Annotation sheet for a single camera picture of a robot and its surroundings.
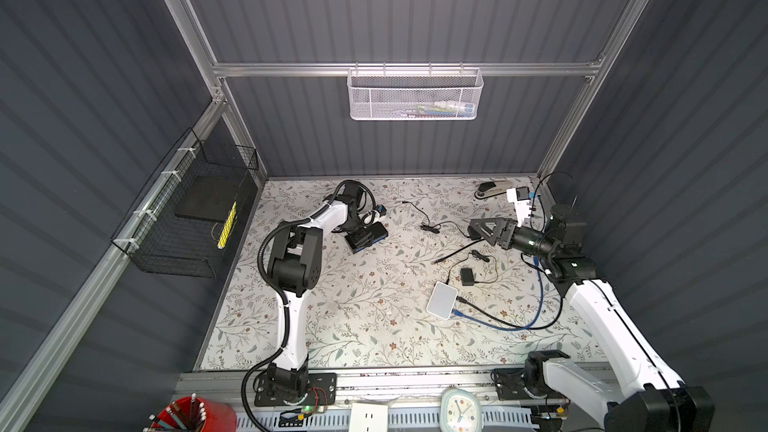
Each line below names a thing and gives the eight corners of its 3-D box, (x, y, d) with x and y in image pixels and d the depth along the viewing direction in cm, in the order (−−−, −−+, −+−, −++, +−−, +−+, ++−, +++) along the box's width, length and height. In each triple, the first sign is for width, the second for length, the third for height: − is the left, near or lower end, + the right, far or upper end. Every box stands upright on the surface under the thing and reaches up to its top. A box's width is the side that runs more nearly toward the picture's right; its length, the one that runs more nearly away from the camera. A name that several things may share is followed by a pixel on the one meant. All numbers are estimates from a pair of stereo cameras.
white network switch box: (424, 310, 88) (425, 307, 86) (435, 283, 94) (436, 280, 92) (448, 321, 86) (449, 318, 84) (457, 292, 92) (459, 289, 90)
